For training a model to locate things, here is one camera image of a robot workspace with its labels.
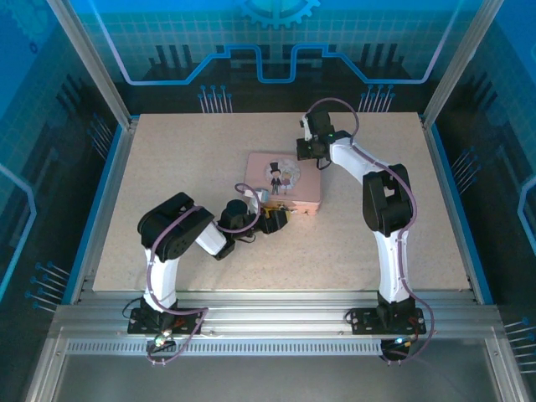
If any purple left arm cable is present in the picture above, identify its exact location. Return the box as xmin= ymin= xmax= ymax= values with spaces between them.
xmin=144 ymin=182 xmax=263 ymax=368

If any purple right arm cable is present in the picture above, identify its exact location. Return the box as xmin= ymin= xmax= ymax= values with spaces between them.
xmin=307 ymin=97 xmax=436 ymax=368

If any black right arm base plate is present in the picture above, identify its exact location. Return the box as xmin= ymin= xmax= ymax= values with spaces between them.
xmin=348 ymin=307 xmax=427 ymax=336

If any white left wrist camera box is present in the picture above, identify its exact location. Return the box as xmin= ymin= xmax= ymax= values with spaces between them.
xmin=245 ymin=187 xmax=271 ymax=214

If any blue circuit print panel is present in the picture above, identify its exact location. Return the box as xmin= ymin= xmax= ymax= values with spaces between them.
xmin=426 ymin=0 xmax=536 ymax=336
xmin=0 ymin=0 xmax=126 ymax=319

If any aluminium enclosure frame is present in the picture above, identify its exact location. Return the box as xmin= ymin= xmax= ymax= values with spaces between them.
xmin=24 ymin=0 xmax=524 ymax=402

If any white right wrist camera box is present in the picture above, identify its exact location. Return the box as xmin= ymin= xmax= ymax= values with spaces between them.
xmin=298 ymin=113 xmax=315 ymax=142

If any blue gear print panel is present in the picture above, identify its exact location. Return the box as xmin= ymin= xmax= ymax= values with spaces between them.
xmin=69 ymin=0 xmax=493 ymax=115

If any pink cartoon tin box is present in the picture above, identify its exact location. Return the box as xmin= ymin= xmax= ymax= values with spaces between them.
xmin=245 ymin=152 xmax=322 ymax=218

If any slotted grey cable duct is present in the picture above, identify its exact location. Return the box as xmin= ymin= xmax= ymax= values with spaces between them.
xmin=65 ymin=339 xmax=389 ymax=358

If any grey metal shelf plate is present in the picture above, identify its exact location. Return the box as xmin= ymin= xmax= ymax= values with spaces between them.
xmin=52 ymin=354 xmax=503 ymax=402

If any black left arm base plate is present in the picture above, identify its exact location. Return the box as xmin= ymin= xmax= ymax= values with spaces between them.
xmin=126 ymin=307 xmax=207 ymax=336

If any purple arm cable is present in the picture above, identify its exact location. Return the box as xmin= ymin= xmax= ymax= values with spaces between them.
xmin=307 ymin=97 xmax=436 ymax=368
xmin=144 ymin=182 xmax=263 ymax=368

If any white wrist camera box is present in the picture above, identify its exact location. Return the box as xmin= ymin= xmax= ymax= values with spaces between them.
xmin=245 ymin=187 xmax=271 ymax=214
xmin=298 ymin=113 xmax=315 ymax=142

